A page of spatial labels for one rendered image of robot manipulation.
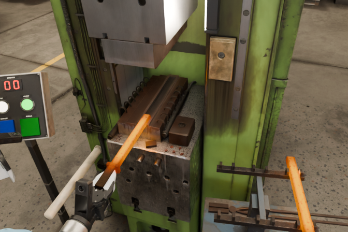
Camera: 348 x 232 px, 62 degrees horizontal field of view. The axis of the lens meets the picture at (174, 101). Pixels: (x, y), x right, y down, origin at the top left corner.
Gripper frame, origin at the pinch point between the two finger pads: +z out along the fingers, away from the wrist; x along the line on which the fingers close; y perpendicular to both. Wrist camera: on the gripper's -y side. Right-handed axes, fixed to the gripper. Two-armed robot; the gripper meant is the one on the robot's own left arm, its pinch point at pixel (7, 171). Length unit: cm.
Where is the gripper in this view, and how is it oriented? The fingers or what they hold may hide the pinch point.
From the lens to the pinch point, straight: 130.1
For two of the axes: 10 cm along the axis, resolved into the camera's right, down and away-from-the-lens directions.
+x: 7.6, 3.5, -5.4
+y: -6.5, 4.6, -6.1
